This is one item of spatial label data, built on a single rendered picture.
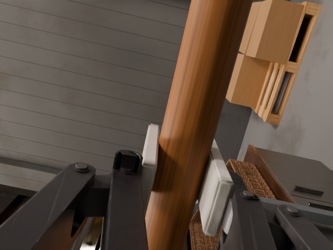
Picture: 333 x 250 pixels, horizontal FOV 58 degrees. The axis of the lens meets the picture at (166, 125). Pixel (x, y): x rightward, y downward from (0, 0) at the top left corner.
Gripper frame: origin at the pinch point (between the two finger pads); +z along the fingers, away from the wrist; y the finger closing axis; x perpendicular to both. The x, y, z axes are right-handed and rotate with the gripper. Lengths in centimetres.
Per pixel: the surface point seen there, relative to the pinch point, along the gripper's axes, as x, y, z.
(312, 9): 60, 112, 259
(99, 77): -52, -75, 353
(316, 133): -32, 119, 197
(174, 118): 3.2, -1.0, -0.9
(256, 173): -49, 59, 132
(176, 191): -0.7, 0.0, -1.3
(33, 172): -189, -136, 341
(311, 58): 21, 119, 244
